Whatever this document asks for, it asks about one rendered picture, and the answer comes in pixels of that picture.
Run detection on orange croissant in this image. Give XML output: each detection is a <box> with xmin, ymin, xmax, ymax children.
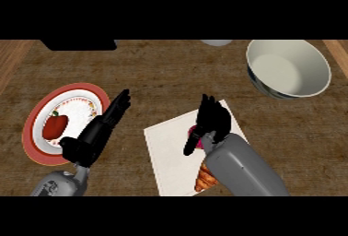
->
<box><xmin>194</xmin><ymin>162</ymin><xmax>220</xmax><ymax>194</ymax></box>

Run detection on red rimmed white plate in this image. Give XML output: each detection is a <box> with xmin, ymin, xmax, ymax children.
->
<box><xmin>21</xmin><ymin>82</ymin><xmax>113</xmax><ymax>167</ymax></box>

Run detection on white placemat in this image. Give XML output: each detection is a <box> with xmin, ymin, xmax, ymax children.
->
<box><xmin>144</xmin><ymin>99</ymin><xmax>251</xmax><ymax>197</ymax></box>

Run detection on pink cupcake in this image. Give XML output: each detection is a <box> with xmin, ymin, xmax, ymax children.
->
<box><xmin>188</xmin><ymin>124</ymin><xmax>207</xmax><ymax>150</ymax></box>

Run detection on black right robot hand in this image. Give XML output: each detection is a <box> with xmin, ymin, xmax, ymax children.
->
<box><xmin>183</xmin><ymin>93</ymin><xmax>233</xmax><ymax>157</ymax></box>

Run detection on black appliance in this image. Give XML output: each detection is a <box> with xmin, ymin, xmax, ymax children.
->
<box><xmin>40</xmin><ymin>40</ymin><xmax>118</xmax><ymax>52</ymax></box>

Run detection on pale grey round object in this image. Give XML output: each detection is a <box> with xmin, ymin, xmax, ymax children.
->
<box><xmin>200</xmin><ymin>40</ymin><xmax>235</xmax><ymax>47</ymax></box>

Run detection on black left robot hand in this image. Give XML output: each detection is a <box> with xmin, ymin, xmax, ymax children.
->
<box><xmin>59</xmin><ymin>88</ymin><xmax>132</xmax><ymax>169</ymax></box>

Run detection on red bell pepper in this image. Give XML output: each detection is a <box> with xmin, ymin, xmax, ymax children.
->
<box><xmin>42</xmin><ymin>110</ymin><xmax>71</xmax><ymax>141</ymax></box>

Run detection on white bowl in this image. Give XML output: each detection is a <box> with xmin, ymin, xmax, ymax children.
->
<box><xmin>245</xmin><ymin>40</ymin><xmax>334</xmax><ymax>100</ymax></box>

